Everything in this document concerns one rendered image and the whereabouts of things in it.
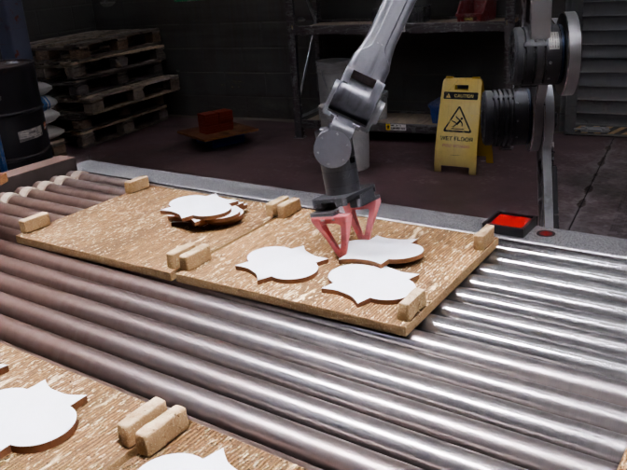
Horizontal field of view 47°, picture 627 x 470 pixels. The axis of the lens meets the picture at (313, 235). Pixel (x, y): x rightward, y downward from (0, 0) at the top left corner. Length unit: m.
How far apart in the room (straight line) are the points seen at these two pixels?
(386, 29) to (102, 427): 0.71
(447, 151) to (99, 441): 4.25
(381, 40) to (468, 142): 3.71
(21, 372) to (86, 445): 0.20
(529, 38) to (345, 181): 0.84
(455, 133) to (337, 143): 3.82
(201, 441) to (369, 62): 0.64
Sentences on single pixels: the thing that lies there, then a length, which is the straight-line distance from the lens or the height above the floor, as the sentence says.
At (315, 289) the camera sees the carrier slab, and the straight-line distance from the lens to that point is 1.07.
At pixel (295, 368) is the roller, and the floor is 0.92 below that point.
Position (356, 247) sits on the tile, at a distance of 1.18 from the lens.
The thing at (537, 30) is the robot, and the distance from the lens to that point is 1.85.
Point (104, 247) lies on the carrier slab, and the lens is 1.34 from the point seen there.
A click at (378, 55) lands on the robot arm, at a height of 1.25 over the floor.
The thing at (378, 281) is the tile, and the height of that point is 0.94.
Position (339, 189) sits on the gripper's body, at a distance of 1.14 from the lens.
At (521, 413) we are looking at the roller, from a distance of 0.83.
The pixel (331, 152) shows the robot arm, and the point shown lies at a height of 1.12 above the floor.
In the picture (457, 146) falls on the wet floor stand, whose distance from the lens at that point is 4.86.
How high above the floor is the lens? 1.39
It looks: 21 degrees down
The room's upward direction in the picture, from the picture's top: 4 degrees counter-clockwise
